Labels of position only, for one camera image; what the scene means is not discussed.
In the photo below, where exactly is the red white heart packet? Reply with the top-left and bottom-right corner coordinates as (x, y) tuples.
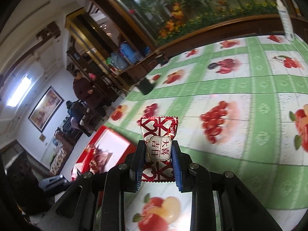
(140, 116), (178, 182)

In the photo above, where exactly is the red white tray box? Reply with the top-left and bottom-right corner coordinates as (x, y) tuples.
(71, 125), (136, 181)

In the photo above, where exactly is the person in dark coat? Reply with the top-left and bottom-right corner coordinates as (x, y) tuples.
(73, 69), (106, 117)

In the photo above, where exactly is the black cylindrical container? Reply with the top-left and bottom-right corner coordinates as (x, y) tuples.
(136, 77), (156, 95)

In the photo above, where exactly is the grey thermos jug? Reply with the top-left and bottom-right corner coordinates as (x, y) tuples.
(110, 52), (128, 70)

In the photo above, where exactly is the blue thermos jug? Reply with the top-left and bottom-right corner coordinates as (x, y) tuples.
(120, 42), (138, 64)

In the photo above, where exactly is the small black box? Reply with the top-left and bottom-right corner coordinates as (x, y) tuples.
(156, 54), (169, 66)

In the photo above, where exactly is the white spray bottle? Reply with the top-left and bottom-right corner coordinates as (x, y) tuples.
(276, 0), (295, 41)

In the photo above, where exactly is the framed wall painting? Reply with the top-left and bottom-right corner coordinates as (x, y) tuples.
(28, 86), (64, 133)

